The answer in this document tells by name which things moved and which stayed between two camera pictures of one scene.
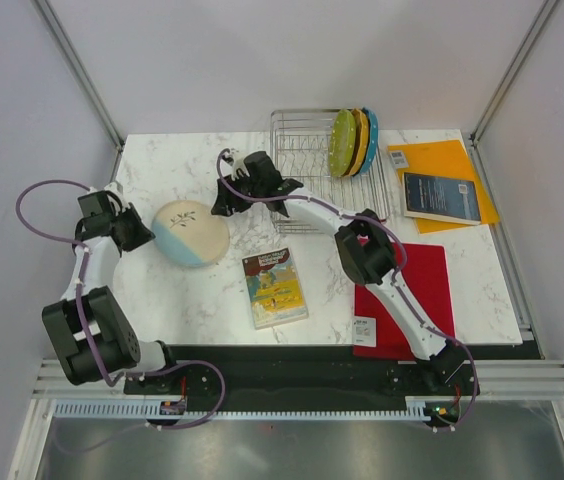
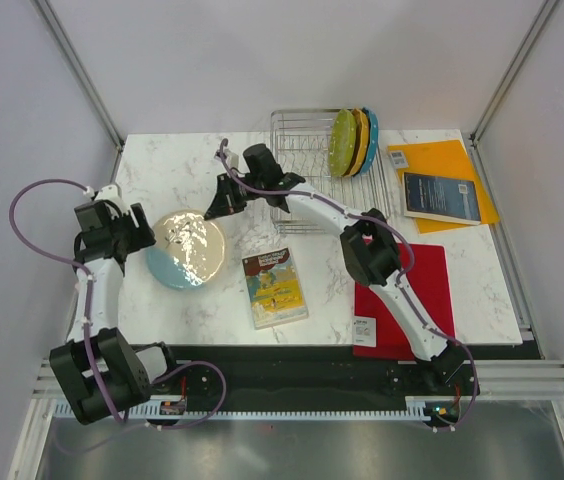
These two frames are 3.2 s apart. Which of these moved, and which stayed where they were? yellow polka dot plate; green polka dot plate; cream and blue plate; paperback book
Moved: cream and blue plate
Stayed: yellow polka dot plate; paperback book; green polka dot plate
